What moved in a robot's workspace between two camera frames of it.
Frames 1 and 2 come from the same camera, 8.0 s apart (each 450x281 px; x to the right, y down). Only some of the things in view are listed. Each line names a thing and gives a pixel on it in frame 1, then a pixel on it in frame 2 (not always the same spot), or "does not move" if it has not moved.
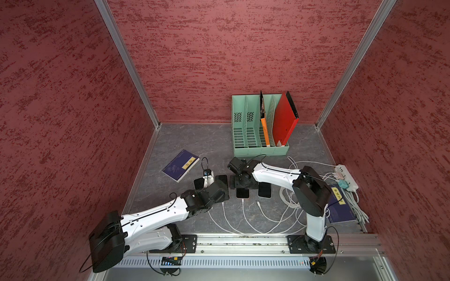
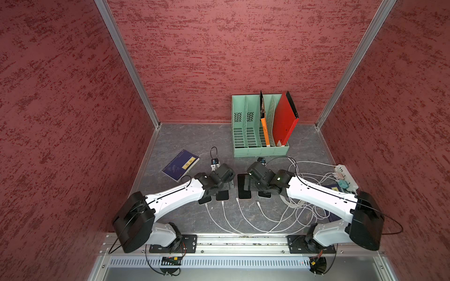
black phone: (242, 193) does not move
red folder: (285, 119) does not move
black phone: (265, 189) does not move
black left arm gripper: (223, 198) to (231, 179)
